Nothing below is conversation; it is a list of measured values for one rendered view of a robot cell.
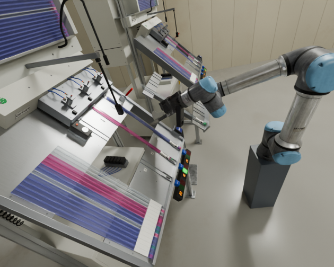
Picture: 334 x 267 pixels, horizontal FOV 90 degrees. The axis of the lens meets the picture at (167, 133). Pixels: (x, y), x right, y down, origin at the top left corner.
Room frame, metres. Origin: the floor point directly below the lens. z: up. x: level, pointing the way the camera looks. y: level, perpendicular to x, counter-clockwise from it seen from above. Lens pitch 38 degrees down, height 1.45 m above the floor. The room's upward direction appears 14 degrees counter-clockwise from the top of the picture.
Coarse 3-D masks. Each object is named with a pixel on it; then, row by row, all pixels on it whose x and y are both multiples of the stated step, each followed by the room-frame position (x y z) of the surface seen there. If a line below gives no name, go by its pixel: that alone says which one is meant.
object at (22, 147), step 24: (24, 120) 0.59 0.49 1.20; (48, 120) 0.62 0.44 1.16; (96, 120) 0.71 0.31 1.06; (120, 120) 0.76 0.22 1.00; (0, 144) 0.48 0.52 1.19; (24, 144) 0.50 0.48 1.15; (48, 144) 0.53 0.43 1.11; (72, 144) 0.55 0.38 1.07; (96, 144) 0.59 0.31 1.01; (0, 168) 0.41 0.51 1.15; (24, 168) 0.42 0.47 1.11; (0, 192) 0.35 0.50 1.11; (48, 216) 0.30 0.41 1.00
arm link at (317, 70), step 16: (320, 48) 0.59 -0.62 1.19; (304, 64) 0.56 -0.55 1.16; (320, 64) 0.50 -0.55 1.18; (304, 80) 0.53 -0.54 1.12; (320, 80) 0.48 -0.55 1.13; (304, 96) 0.52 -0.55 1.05; (320, 96) 0.49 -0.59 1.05; (288, 112) 0.56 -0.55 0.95; (304, 112) 0.51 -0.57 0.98; (288, 128) 0.53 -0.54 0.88; (304, 128) 0.50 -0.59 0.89; (272, 144) 0.58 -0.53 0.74; (288, 144) 0.51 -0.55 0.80; (288, 160) 0.48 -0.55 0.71
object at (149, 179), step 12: (168, 132) 0.82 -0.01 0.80; (156, 144) 0.71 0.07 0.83; (168, 144) 0.74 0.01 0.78; (144, 156) 0.61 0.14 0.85; (156, 156) 0.63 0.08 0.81; (144, 168) 0.55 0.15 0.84; (156, 168) 0.57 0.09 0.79; (168, 168) 0.59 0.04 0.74; (132, 180) 0.48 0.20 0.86; (144, 180) 0.49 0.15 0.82; (156, 180) 0.51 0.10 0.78; (168, 180) 0.53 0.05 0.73; (144, 192) 0.44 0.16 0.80; (156, 192) 0.45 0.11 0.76; (108, 240) 0.26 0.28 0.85; (132, 252) 0.23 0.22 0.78
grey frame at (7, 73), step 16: (48, 48) 0.87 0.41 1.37; (64, 48) 0.94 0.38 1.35; (80, 48) 1.04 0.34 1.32; (0, 64) 0.67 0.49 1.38; (16, 64) 0.71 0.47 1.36; (0, 80) 0.64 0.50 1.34; (16, 80) 0.68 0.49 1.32; (192, 192) 0.86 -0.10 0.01; (0, 224) 0.36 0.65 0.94; (16, 240) 0.35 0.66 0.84; (32, 240) 0.36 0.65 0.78; (48, 256) 0.34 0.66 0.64; (64, 256) 0.37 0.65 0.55
